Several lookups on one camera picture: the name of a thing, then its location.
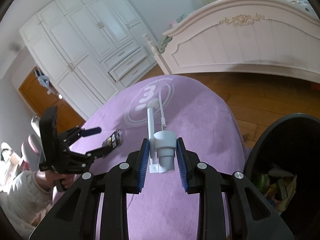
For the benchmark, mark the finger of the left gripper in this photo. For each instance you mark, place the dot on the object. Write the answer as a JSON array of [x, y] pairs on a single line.
[[101, 152], [90, 132]]

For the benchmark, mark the purple round tablecloth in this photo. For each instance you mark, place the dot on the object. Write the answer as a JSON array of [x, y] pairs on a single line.
[[194, 113]]

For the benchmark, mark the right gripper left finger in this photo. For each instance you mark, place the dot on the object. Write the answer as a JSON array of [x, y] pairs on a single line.
[[97, 201]]

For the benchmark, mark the hanging blue bag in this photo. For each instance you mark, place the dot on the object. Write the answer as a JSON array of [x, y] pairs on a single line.
[[43, 80]]

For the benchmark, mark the left sleeve forearm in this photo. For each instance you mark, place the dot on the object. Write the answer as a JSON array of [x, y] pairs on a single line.
[[24, 200]]

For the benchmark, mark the person's left hand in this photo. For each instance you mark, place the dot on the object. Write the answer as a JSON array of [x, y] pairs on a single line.
[[46, 179]]

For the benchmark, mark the white wardrobe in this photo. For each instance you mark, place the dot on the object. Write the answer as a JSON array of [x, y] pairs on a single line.
[[89, 49]]

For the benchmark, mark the white bed frame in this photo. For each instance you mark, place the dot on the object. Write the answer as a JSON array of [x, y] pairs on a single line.
[[277, 37]]

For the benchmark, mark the black trash bin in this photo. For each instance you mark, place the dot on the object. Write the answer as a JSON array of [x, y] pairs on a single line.
[[291, 145]]

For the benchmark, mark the black yellow snack wrapper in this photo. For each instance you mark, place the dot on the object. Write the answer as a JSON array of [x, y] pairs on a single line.
[[112, 142]]

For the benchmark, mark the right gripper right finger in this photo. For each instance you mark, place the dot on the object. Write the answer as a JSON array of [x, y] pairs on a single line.
[[250, 214]]

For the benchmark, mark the wooden door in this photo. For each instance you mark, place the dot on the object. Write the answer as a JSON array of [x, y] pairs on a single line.
[[39, 100]]

